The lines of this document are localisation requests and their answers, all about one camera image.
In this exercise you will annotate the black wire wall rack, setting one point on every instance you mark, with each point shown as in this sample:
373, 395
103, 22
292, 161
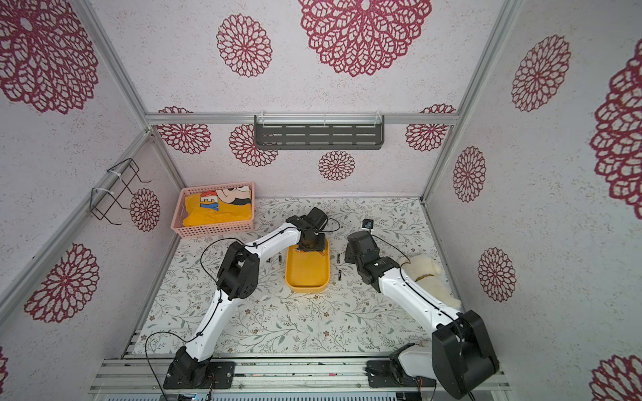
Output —
104, 199

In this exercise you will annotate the yellow printed cloth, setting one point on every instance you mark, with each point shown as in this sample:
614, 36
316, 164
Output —
219, 206

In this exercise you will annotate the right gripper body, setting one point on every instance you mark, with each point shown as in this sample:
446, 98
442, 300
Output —
352, 251

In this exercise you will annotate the pink plastic basket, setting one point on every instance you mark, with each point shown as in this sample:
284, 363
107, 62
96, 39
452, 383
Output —
187, 232

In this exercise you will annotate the yellow plastic storage box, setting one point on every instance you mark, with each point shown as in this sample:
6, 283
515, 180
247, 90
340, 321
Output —
308, 272

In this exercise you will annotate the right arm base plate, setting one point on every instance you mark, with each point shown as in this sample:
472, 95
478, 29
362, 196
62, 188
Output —
387, 374

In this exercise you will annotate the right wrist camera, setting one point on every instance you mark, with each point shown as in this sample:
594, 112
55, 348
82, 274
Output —
367, 224

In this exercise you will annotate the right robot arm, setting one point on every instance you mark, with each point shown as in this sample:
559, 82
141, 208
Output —
461, 355

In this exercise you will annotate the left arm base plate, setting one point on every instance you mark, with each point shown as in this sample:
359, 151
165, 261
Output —
200, 375

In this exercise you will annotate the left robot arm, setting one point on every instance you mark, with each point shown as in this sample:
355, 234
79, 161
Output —
237, 279

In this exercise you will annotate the white plush toy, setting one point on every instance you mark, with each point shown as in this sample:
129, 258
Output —
428, 274

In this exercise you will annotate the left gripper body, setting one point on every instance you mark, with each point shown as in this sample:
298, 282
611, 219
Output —
318, 244

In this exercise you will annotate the aluminium front rail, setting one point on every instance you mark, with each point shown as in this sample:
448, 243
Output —
243, 375

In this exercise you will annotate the grey wall shelf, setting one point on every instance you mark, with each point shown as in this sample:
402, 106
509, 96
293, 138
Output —
319, 133

